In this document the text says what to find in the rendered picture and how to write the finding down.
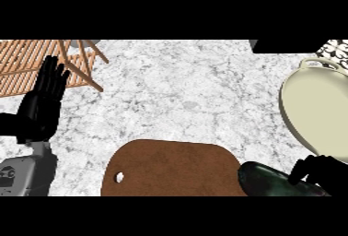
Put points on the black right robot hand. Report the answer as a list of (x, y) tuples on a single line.
[(322, 172)]

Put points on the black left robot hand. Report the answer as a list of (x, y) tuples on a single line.
[(41, 104)]

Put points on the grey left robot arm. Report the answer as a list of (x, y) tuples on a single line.
[(27, 172)]

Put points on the cream pot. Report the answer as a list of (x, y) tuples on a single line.
[(318, 104)]

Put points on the brown wooden cutting board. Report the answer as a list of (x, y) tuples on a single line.
[(175, 169)]

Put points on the wooden slatted rack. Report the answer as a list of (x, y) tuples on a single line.
[(32, 67)]

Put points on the black white patterned tile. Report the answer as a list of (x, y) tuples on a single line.
[(338, 52)]

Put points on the black appliance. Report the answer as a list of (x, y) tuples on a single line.
[(285, 46)]

